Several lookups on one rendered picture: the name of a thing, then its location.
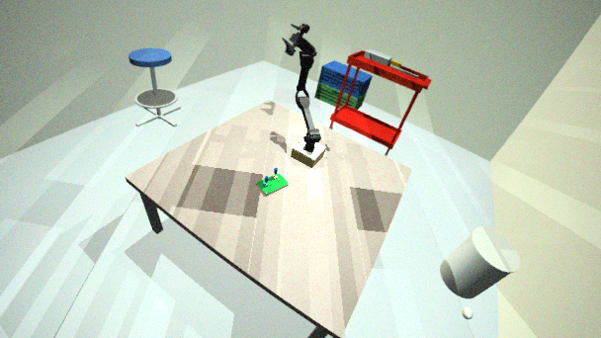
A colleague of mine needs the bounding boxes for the green circuit board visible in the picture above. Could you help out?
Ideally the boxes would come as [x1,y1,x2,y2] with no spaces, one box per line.
[256,168,289,196]

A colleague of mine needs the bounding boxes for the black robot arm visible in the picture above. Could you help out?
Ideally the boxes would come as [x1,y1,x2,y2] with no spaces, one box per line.
[289,32,321,153]

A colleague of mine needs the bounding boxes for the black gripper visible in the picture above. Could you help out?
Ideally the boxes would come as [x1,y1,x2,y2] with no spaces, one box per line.
[283,23,310,55]

